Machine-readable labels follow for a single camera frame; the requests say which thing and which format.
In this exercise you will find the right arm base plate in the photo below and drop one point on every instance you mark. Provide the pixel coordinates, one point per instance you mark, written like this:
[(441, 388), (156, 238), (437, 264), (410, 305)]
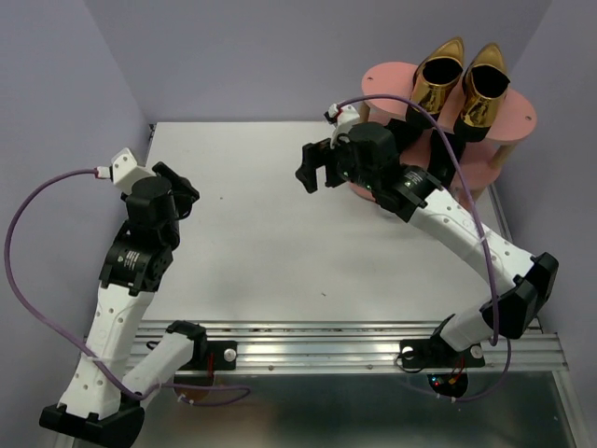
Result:
[(421, 354)]

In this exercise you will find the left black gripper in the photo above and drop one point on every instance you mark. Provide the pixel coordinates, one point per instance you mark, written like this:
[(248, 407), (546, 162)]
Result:
[(184, 190)]

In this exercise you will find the aluminium mounting rail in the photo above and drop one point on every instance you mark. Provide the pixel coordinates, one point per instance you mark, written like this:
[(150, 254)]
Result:
[(363, 347)]

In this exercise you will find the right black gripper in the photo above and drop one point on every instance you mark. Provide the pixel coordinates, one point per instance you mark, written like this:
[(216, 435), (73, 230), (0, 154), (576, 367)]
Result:
[(317, 155)]

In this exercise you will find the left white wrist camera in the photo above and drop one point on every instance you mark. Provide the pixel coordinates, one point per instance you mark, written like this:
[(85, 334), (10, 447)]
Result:
[(126, 171)]

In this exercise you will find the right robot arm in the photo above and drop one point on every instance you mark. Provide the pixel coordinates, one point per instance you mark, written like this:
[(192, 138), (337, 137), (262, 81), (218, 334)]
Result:
[(520, 282)]

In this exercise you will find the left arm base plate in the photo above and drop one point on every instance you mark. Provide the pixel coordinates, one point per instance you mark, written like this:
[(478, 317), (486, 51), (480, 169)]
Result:
[(211, 356)]

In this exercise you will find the black sneaker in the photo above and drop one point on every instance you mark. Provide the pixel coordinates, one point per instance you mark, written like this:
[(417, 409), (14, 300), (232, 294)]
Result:
[(403, 131), (440, 164)]

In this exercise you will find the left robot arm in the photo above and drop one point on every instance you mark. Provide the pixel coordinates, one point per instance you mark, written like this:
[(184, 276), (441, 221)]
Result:
[(105, 404)]

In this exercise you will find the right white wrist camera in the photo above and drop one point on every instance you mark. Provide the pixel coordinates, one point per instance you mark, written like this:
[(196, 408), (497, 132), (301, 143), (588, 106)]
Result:
[(342, 118)]

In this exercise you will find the gold shoe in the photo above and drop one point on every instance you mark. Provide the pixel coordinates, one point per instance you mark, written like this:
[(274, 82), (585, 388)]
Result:
[(484, 85), (437, 75)]

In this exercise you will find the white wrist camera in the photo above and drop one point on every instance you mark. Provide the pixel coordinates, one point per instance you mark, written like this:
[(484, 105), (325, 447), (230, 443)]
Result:
[(342, 118), (126, 171)]

